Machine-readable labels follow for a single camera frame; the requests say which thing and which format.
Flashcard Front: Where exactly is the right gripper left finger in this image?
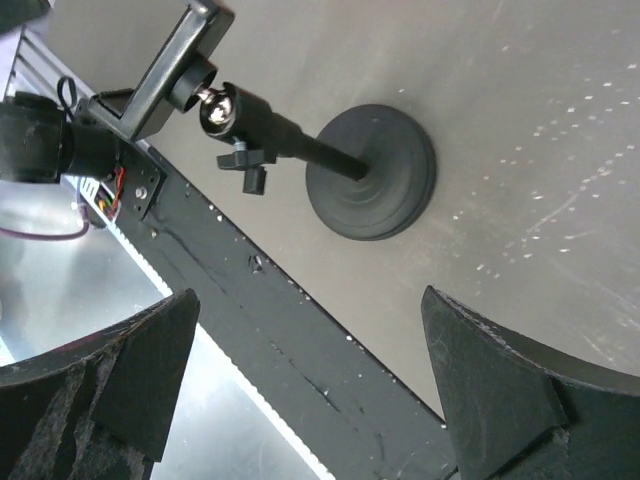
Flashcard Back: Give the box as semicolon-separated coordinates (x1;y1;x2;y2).
1;289;200;479

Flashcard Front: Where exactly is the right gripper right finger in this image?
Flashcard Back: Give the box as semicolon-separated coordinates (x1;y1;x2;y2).
421;286;639;479

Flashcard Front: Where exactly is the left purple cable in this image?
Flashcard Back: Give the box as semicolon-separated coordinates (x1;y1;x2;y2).
0;202;91;242

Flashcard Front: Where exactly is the black phone stand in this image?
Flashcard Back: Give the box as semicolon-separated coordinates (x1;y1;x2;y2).
88;1;437;241

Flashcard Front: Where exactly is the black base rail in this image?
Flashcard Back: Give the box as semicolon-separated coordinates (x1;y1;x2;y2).
74;144;459;480

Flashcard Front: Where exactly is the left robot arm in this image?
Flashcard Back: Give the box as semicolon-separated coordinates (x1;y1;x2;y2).
1;76;166;221

